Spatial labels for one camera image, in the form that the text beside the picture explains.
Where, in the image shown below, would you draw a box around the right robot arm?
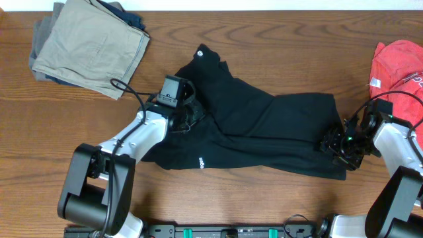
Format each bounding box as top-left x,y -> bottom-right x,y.
314,112 -> 422,237

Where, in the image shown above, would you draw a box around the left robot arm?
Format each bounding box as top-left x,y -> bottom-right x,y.
58,99 -> 206,237

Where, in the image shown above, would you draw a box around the khaki folded trousers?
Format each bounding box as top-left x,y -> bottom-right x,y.
32,0 -> 149,100

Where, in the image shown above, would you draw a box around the red printed t-shirt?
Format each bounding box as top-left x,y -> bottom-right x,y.
369,39 -> 423,149

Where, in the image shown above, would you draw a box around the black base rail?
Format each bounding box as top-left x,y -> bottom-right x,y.
63,214 -> 331,238

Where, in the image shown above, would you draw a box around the black t-shirt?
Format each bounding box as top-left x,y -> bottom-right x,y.
144,44 -> 346,180

